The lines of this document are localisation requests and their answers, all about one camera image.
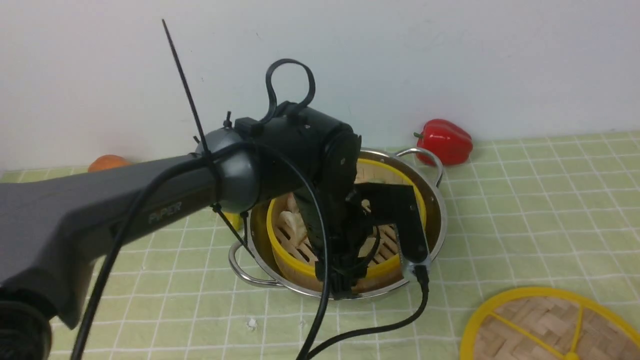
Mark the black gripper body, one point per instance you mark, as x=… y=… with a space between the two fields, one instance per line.
x=314 y=156

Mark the yellow-rimmed bamboo steamer basket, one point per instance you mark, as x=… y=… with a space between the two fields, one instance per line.
x=297 y=264

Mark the yellow-rimmed woven bamboo lid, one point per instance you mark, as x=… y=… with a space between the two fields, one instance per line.
x=543 y=323

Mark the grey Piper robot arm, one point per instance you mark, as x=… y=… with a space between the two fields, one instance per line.
x=60 y=237

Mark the beige dumpling right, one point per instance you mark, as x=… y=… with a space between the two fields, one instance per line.
x=294 y=226

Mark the yellow banana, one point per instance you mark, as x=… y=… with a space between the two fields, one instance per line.
x=233 y=220

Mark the black zip tie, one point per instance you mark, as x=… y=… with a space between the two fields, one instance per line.
x=201 y=140

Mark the red bell pepper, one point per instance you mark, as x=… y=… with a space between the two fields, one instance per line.
x=449 y=142

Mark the orange-brown round fruit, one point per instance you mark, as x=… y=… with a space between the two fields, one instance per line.
x=107 y=162

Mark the green checkered tablecloth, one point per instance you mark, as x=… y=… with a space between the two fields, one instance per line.
x=558 y=212

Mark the stainless steel two-handled pot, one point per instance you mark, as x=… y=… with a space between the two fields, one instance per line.
x=423 y=166

